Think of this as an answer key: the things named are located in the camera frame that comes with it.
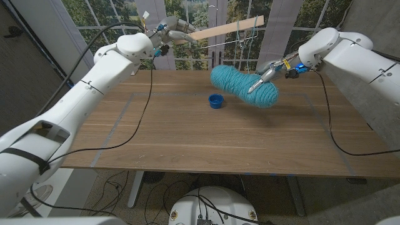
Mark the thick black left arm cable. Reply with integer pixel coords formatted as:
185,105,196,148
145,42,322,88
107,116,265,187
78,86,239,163
36,21,148,118

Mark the thin black left wrist cable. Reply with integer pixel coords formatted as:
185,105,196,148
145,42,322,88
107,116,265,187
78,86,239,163
46,56,156,165

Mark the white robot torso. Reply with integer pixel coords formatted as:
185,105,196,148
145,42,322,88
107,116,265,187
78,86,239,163
167,186,259,225

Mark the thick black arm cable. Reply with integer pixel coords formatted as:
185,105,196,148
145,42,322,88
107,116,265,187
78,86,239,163
36,21,148,118
371,49,400,63

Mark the black handle on panel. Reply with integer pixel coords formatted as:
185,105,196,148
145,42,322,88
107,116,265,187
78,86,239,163
2,26,24,39

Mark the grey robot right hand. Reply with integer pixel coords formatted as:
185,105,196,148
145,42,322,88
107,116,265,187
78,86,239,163
247,52,301,94

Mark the grey table leg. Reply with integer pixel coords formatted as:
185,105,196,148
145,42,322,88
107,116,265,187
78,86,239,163
287,176,306,217

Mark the dark perforated partition panel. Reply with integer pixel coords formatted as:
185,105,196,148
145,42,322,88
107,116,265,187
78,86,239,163
0,0,79,135

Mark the teal yarn skein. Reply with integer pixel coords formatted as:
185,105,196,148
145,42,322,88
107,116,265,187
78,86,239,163
209,15,279,109

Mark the printed window backdrop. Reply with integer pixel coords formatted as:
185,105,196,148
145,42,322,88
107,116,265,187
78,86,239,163
61,0,354,79

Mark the black torso cable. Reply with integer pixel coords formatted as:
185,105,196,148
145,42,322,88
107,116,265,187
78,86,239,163
187,195,276,225

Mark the blue plastic cup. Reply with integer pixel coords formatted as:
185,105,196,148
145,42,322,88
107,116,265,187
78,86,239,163
208,93,224,109

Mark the white table leg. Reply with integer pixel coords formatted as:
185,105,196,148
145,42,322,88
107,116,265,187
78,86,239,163
127,171,145,209

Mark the black floor cable bundle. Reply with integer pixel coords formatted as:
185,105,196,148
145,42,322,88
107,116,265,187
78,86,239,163
29,170,201,225

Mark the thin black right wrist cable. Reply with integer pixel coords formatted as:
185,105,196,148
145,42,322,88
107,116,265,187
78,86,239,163
312,69,400,156

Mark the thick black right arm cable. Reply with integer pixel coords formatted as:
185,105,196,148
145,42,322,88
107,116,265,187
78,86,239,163
371,49,400,63

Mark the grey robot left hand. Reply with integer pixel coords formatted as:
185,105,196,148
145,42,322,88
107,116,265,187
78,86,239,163
149,16,199,48

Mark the wooden bar clothes hanger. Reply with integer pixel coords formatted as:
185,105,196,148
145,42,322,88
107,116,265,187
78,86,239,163
173,5,265,50

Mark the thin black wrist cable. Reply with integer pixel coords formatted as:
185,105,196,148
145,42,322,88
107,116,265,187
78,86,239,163
312,69,400,156
46,56,156,165

